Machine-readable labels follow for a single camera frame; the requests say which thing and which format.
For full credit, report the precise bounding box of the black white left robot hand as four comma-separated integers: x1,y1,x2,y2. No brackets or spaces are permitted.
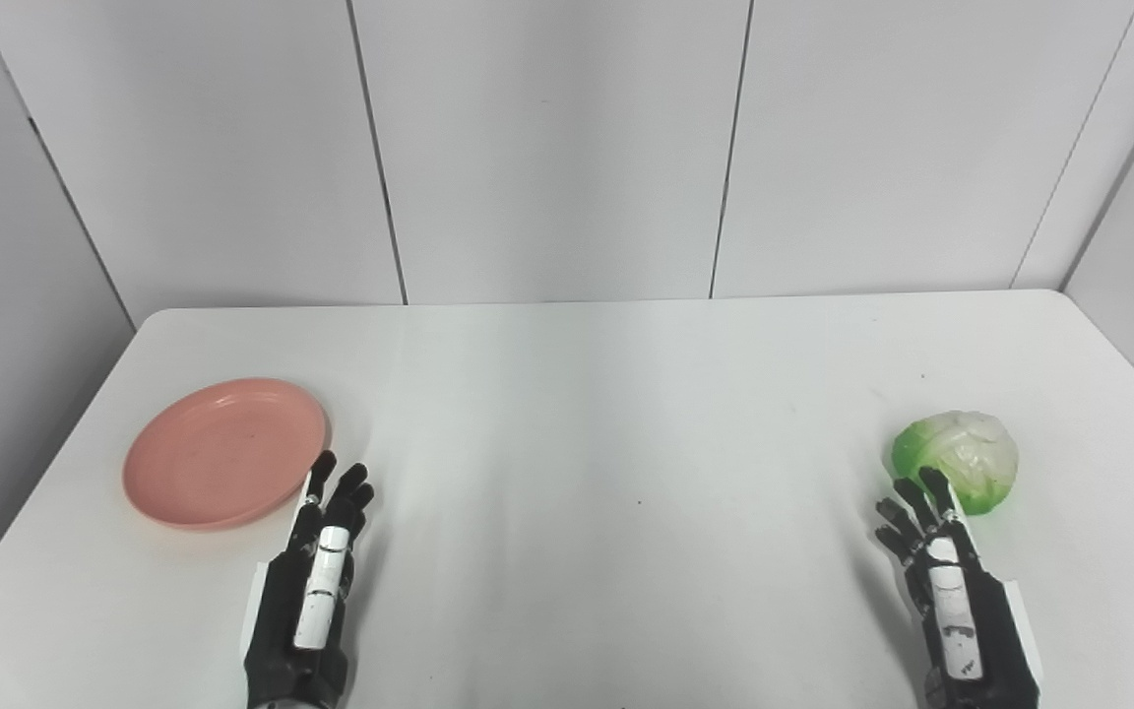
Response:
244,451,376,709

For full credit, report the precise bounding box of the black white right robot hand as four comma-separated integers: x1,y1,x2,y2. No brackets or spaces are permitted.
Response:
874,467,1042,709

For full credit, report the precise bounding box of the pink round plate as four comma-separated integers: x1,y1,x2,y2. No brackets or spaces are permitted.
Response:
123,378,330,532

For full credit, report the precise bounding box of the green white cabbage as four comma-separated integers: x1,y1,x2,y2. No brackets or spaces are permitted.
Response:
891,411,1020,516

